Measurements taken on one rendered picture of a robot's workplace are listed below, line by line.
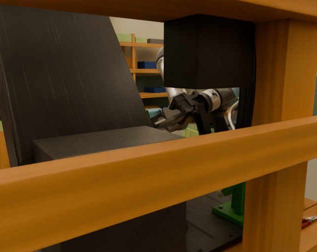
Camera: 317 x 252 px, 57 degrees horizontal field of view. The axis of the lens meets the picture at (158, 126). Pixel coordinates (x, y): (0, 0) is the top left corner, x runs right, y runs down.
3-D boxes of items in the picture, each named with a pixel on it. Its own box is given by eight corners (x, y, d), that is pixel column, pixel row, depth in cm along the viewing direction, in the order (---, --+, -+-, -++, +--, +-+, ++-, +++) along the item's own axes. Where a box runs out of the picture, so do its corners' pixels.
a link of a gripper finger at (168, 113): (149, 115, 90) (171, 107, 95) (161, 129, 88) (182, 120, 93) (153, 109, 88) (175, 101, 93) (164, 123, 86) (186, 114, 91)
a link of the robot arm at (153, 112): (139, 130, 170) (139, 107, 168) (161, 129, 173) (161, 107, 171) (143, 134, 159) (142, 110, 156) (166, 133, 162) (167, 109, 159)
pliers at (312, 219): (295, 233, 92) (295, 230, 92) (281, 226, 97) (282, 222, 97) (325, 221, 100) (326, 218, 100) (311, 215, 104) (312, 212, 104)
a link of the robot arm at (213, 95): (215, 112, 104) (224, 98, 98) (206, 117, 102) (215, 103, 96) (202, 98, 107) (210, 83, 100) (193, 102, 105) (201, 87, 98)
